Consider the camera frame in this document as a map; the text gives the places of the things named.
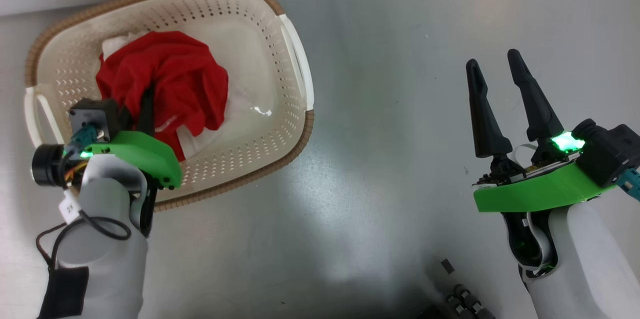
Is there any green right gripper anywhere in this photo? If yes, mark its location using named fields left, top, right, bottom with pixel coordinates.
left=466, top=49, right=618, bottom=213

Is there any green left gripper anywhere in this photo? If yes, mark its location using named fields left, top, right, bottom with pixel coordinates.
left=82, top=84, right=183, bottom=190

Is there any red garment with white trim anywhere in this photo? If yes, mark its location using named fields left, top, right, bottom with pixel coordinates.
left=95, top=30, right=230, bottom=162

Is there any cream perforated laundry basket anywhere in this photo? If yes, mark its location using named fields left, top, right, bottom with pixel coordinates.
left=24, top=0, right=316, bottom=211

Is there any white cable tag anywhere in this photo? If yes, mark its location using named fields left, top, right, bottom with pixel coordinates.
left=59, top=198, right=81, bottom=224

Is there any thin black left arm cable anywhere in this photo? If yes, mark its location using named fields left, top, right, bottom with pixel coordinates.
left=35, top=209, right=132, bottom=272

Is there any black strap on left arm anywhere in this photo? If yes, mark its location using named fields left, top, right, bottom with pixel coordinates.
left=37, top=266, right=91, bottom=319

